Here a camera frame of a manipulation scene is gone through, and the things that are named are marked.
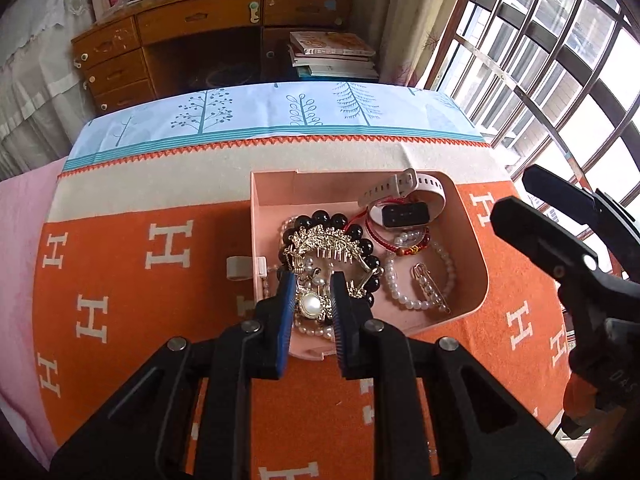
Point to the orange patterned blanket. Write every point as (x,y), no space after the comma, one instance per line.
(150,310)

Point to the round pearl brooch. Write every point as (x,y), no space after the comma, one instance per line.
(309,306)

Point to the stack of books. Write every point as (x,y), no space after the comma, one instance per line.
(332,55)

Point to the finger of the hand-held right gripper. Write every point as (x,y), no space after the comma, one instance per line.
(545,245)
(565,192)

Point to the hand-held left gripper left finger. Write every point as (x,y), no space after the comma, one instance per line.
(286,320)

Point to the pink storage box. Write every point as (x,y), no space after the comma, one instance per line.
(350,188)

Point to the metal hair comb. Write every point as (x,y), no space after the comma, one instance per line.
(320,243)

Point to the white drawer lock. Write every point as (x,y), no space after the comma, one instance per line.
(254,11)

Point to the pale curtain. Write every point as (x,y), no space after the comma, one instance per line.
(400,15)

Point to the pink bed sheet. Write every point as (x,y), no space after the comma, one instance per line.
(20,260)

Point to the red bangle with gold charms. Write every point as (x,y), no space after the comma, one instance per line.
(407,251)

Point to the wooden desk with drawers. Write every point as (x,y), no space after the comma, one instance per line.
(200,15)

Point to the window with metal bars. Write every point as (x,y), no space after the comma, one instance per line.
(550,60)

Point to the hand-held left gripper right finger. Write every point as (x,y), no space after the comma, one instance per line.
(341,325)

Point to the pearl safety pin brooch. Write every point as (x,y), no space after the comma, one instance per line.
(430,288)

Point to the blue tree print sheet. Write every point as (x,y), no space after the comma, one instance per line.
(250,110)

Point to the white lace dust cover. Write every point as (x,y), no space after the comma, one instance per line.
(30,60)

